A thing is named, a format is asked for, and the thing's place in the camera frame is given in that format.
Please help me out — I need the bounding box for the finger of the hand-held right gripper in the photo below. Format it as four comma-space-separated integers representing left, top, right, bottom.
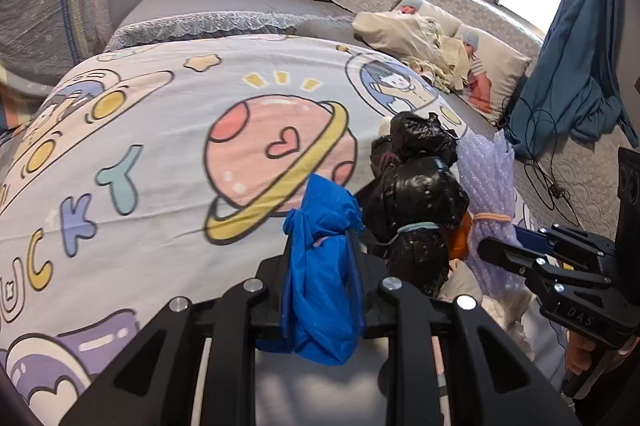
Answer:
512, 223, 618, 264
476, 235, 618, 291

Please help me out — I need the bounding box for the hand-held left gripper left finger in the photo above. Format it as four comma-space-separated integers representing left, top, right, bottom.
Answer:
60, 228, 296, 426

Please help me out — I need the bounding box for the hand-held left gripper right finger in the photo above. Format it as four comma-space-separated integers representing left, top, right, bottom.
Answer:
347, 228, 581, 426

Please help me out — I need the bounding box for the orange plastic bag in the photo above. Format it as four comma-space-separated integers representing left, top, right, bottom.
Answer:
447, 211, 473, 261

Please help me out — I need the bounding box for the blue plastic bag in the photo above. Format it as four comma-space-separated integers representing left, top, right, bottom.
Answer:
257, 173, 366, 367

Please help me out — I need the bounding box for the purple foam net bundle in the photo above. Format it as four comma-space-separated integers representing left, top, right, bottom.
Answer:
457, 131, 531, 307

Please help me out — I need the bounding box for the black banded plastic bag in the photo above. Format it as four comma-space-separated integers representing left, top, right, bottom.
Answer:
360, 156, 471, 299

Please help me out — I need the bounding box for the person's right hand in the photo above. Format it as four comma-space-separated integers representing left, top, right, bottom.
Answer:
565, 331, 598, 377

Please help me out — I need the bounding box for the large baby-print pillow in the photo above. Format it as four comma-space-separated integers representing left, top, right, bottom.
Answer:
452, 23, 533, 127

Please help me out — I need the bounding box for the cartoon printed blanket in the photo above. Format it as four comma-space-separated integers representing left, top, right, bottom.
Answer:
0, 33, 566, 426

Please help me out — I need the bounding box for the long blue curtain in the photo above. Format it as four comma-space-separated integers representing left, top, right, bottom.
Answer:
505, 0, 636, 159

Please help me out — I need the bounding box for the cream cloth pile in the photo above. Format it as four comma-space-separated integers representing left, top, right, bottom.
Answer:
352, 10, 473, 94

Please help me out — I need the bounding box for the small baby-print pillow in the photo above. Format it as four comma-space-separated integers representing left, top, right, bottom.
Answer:
395, 0, 463, 36

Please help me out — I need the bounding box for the grey lace-edged sheet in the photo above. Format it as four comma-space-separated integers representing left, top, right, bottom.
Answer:
105, 0, 361, 54

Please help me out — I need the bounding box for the black cable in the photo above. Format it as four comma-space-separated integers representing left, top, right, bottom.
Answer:
510, 80, 583, 227

